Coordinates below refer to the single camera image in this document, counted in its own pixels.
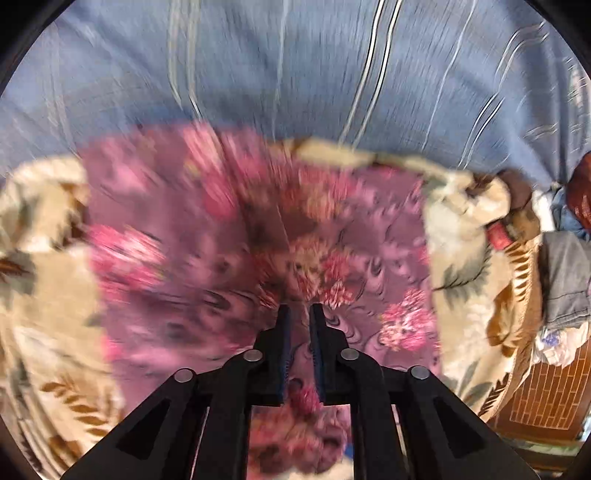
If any pink floral garment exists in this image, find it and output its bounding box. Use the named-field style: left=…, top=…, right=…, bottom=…
left=79, top=123, right=439, bottom=479

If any beige leaf pattern blanket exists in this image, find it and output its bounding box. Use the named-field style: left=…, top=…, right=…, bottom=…
left=1, top=139, right=540, bottom=479

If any red packet on bed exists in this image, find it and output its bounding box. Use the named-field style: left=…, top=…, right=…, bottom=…
left=486, top=220, right=515, bottom=251

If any red plastic bag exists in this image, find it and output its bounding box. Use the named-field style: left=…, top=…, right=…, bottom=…
left=566, top=152, right=591, bottom=231

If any blue plaid pillow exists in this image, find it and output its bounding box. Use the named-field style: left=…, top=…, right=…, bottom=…
left=1, top=1, right=590, bottom=187

